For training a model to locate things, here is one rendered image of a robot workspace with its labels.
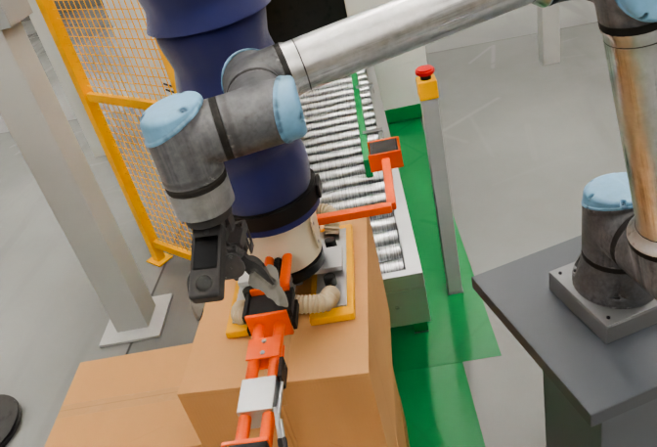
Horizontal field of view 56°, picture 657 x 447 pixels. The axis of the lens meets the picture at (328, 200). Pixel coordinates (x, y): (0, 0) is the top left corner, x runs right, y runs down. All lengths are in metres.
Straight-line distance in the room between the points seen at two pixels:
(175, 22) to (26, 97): 1.54
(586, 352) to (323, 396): 0.60
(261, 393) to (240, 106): 0.49
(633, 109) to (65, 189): 2.21
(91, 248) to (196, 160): 2.08
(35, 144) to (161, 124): 1.89
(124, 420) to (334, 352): 0.84
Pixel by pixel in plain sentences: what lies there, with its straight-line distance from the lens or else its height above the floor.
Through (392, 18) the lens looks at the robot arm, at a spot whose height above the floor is 1.58.
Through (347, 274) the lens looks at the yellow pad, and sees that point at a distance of 1.45.
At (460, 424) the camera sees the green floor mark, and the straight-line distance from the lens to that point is 2.34.
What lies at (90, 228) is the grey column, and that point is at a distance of 2.84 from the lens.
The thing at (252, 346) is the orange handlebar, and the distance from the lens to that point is 1.16.
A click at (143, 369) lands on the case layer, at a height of 0.54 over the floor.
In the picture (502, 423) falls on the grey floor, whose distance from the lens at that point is 2.35.
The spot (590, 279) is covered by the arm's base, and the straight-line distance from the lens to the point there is 1.54.
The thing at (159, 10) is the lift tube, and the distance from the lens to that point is 1.15.
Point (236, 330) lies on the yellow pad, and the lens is 1.41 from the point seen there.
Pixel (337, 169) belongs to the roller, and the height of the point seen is 0.55.
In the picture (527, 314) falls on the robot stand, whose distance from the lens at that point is 1.61.
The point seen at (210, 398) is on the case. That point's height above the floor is 0.92.
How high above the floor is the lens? 1.87
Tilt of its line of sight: 31 degrees down
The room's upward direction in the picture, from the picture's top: 14 degrees counter-clockwise
